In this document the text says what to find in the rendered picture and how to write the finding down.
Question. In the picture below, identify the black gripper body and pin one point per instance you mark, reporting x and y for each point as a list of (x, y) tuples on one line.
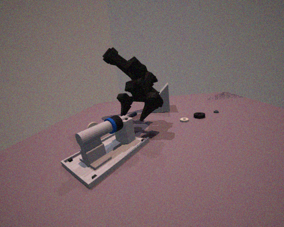
[(140, 97)]

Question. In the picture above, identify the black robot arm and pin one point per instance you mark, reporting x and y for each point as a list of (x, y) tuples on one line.
[(134, 69)]

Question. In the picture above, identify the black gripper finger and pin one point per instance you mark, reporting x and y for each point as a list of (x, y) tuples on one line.
[(124, 106), (149, 107)]

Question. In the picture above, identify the blue disc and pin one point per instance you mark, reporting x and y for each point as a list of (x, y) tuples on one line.
[(113, 124)]

